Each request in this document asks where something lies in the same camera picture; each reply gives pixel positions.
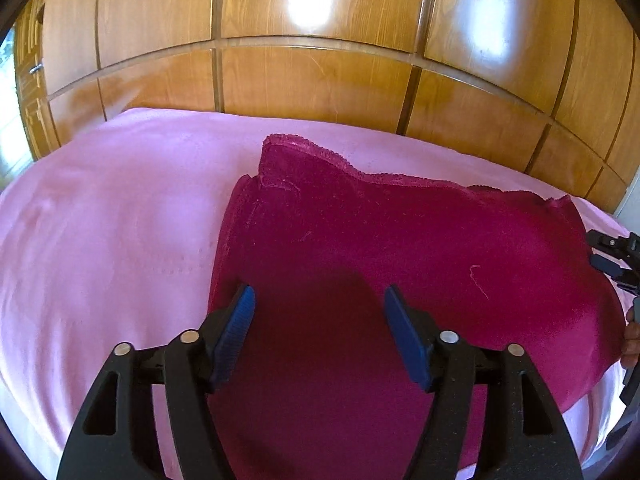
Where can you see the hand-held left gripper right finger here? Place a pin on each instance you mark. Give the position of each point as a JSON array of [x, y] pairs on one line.
[[402, 330]]

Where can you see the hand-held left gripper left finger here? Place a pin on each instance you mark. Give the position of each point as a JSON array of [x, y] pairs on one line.
[[237, 322]]

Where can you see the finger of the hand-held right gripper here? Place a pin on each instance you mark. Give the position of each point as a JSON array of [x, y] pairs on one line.
[[612, 269], [612, 242]]

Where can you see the crimson embroidered sweater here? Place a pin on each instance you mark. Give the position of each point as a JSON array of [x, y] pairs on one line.
[[400, 240]]

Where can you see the person's right hand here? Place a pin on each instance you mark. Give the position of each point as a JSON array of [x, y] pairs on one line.
[[632, 342]]

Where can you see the pink bed sheet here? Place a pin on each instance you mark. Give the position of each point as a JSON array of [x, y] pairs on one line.
[[100, 220]]

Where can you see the window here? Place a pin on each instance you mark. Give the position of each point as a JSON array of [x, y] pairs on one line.
[[9, 110]]

